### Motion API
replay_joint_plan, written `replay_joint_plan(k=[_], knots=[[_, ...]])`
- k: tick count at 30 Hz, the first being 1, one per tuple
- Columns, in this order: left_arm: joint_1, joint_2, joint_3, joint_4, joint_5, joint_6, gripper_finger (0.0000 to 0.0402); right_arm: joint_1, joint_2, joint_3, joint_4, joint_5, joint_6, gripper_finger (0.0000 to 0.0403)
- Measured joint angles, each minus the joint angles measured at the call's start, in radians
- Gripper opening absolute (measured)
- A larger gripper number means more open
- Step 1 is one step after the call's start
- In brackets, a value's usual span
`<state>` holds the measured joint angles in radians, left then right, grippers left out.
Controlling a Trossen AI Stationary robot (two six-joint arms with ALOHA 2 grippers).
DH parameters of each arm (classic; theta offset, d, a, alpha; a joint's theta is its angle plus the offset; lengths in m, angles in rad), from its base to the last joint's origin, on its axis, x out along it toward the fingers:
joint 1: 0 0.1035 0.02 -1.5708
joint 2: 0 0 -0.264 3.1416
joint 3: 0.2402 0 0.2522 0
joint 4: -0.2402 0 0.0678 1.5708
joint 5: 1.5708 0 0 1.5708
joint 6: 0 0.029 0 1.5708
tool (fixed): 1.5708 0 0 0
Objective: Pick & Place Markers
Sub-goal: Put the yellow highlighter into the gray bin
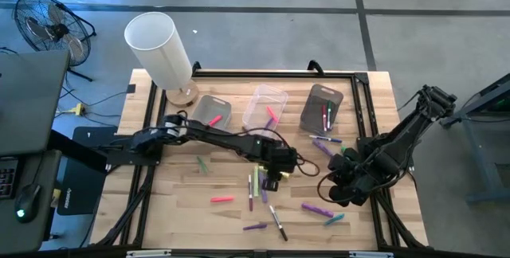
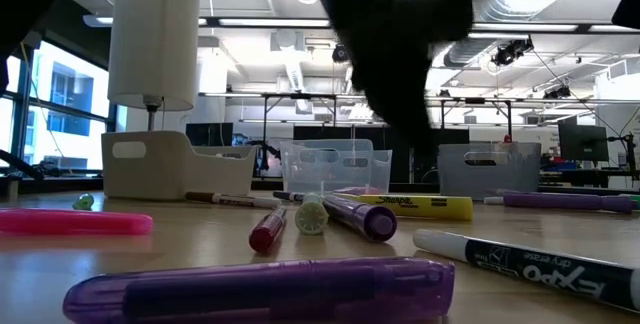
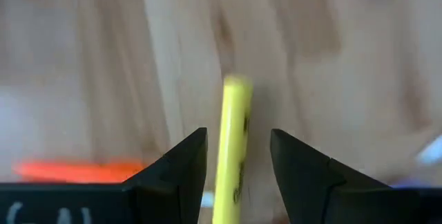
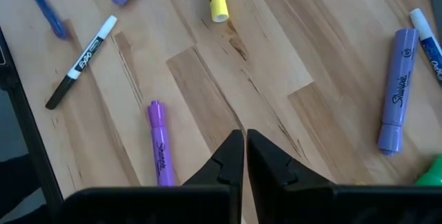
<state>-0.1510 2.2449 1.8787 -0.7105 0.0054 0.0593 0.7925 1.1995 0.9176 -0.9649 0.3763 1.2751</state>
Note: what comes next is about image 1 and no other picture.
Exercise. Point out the green dry erase marker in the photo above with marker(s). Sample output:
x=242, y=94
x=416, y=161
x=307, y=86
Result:
x=329, y=114

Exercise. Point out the light green thick highlighter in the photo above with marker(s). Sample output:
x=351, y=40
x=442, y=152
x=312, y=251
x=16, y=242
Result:
x=256, y=182

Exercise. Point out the blue grey metal cart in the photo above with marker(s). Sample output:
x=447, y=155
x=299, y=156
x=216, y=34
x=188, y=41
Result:
x=486, y=196

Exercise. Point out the pink thick highlighter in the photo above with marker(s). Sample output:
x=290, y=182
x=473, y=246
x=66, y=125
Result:
x=215, y=121

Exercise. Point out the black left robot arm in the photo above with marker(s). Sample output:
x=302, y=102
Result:
x=223, y=138

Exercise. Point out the yellow thick highlighter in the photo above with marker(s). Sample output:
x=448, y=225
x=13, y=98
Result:
x=285, y=175

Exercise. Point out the dark grey desk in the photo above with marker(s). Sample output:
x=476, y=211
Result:
x=24, y=238

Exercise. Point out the black flat bar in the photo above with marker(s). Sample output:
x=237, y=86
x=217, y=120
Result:
x=75, y=150

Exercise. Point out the white cylinder table lamp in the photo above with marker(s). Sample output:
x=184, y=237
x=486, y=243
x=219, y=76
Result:
x=157, y=47

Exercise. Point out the purple thick highlighter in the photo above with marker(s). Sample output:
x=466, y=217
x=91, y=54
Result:
x=263, y=194
x=322, y=148
x=317, y=210

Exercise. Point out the black computer mouse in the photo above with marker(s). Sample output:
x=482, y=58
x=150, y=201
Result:
x=28, y=204

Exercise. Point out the yellow power plug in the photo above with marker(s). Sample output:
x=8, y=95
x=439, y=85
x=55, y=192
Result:
x=78, y=110

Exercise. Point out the black aluminium table frame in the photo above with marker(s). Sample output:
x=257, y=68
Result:
x=259, y=74

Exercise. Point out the black dry erase marker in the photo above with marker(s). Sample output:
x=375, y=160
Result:
x=279, y=224

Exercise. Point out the pink slim highlighter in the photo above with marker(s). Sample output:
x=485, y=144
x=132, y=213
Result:
x=272, y=114
x=222, y=199

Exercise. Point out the smoky dark plastic bin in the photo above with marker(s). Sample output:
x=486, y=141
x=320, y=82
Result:
x=315, y=110

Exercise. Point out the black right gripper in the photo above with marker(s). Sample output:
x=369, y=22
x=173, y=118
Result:
x=358, y=182

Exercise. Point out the grey computer monitor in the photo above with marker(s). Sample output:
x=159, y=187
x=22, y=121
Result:
x=32, y=102

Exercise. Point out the backlit computer keyboard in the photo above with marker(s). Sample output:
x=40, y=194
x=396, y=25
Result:
x=8, y=178

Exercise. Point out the light grey plastic bin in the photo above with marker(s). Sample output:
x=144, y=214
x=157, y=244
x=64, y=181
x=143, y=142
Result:
x=211, y=110

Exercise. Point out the blue dry erase marker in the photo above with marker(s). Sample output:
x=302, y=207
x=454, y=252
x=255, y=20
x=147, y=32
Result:
x=324, y=138

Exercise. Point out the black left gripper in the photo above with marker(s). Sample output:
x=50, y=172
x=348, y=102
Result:
x=283, y=158

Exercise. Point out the black floor fan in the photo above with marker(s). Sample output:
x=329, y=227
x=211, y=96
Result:
x=52, y=31

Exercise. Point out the green slim highlighter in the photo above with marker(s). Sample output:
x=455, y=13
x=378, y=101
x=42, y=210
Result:
x=202, y=164

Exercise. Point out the silver aluminium bracket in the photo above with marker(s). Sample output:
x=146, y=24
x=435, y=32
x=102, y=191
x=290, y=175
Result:
x=149, y=254
x=370, y=255

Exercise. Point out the small black square tag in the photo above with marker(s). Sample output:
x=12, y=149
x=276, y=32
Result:
x=131, y=88

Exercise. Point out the teal slim highlighter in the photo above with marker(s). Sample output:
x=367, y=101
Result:
x=334, y=219

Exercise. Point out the dark red dry erase marker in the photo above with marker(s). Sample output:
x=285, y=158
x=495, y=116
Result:
x=250, y=194

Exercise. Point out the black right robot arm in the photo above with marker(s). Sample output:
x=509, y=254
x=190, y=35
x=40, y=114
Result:
x=418, y=122

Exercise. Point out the purple slim highlighter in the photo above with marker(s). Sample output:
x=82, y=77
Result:
x=255, y=227
x=269, y=123

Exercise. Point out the clear plastic bin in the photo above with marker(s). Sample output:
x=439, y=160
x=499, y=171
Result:
x=259, y=98

